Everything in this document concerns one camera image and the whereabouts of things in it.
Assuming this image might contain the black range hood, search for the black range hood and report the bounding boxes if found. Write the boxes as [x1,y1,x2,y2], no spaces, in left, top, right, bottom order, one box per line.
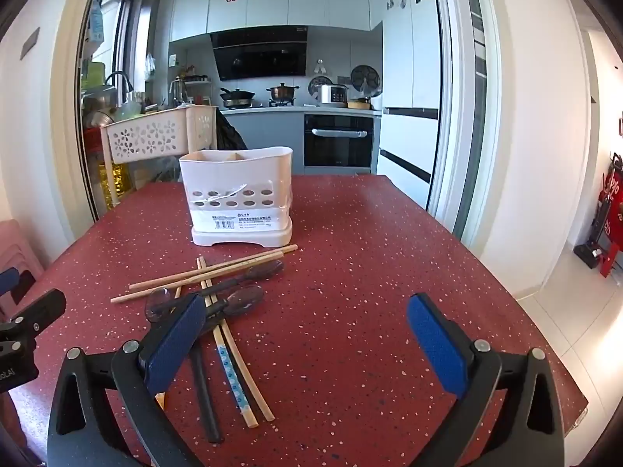
[210,25,308,81]

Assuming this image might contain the white upper cabinets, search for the white upper cabinets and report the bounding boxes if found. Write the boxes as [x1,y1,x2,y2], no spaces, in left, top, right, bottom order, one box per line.
[169,0,372,42]

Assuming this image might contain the black plastic bag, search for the black plastic bag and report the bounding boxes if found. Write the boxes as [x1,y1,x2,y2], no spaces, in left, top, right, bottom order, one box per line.
[215,109,247,151]

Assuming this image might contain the kitchen faucet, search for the kitchen faucet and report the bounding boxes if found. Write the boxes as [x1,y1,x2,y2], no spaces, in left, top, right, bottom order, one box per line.
[104,70,134,104]

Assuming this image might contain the white plastic utensil caddy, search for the white plastic utensil caddy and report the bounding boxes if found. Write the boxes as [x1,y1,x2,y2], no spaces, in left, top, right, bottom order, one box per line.
[180,147,292,248]

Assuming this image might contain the pink perforated storage cart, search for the pink perforated storage cart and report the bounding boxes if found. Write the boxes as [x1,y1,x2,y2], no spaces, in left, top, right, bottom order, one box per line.
[100,104,218,207]

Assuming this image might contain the steel cooking pot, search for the steel cooking pot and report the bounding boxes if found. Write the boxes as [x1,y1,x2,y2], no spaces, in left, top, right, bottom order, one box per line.
[267,82,299,105]

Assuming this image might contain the black built-in oven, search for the black built-in oven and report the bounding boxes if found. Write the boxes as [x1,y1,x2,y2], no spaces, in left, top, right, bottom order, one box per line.
[304,114,375,169]

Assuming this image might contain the silver rice cooker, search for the silver rice cooker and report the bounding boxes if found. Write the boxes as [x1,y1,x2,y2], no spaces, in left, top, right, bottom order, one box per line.
[317,84,348,107]

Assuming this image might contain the bamboo chopstick blue pattern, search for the bamboo chopstick blue pattern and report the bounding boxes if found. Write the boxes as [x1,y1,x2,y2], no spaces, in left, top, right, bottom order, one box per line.
[212,321,259,429]

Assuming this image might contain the dark plastic spoon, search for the dark plastic spoon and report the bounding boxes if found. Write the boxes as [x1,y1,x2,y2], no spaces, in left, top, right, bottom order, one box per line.
[145,260,283,323]
[189,298,262,444]

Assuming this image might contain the white refrigerator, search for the white refrigerator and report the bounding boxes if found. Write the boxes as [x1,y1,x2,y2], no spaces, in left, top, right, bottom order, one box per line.
[377,0,442,208]

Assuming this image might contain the black wok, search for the black wok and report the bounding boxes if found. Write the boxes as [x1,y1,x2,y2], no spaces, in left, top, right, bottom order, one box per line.
[220,88,255,109]

